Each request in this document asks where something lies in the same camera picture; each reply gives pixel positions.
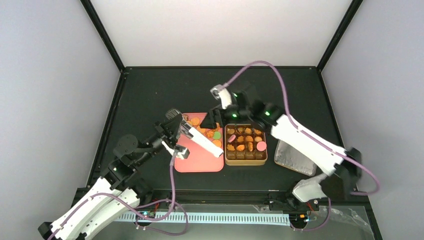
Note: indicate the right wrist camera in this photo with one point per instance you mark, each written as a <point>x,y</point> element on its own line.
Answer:
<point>220,92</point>

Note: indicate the green round cookie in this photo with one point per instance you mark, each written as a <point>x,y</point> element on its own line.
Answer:
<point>217,135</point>

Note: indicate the circuit board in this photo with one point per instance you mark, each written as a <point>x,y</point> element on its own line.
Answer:
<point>299,218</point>
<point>148,215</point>

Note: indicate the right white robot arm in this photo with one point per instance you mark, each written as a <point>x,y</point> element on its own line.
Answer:
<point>340,167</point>

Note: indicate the pink round cookie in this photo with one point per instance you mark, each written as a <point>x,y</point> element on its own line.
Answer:
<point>231,138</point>
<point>261,146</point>

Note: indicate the gold cookie tin box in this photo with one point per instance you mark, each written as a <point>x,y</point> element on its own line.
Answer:
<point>242,151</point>

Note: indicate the left circuit board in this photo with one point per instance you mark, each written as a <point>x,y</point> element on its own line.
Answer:
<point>148,215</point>

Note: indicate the right circuit board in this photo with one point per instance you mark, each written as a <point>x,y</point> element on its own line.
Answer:
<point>299,218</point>

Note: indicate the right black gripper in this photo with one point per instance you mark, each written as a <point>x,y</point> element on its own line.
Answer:
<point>211,113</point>

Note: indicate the white slotted cable rail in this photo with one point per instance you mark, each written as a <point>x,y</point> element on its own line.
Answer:
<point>277,219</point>

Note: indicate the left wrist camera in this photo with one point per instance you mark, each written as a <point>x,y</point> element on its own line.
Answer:
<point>181,153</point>

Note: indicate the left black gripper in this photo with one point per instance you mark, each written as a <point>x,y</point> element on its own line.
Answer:
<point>164,129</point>

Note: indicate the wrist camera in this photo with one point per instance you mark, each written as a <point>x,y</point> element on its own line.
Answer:
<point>220,92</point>
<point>181,153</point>

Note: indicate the large round sugar cookie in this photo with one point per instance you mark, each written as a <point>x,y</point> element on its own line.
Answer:
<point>217,143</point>

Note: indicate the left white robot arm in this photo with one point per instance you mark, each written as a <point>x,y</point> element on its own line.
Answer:
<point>120,187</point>

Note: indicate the clear plastic sheet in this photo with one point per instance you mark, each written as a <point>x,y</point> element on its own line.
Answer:
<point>326,223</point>

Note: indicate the pink plastic tray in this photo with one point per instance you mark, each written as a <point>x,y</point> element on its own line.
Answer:
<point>199,160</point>

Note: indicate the clear plastic tin lid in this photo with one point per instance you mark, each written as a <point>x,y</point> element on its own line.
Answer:
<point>290,158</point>

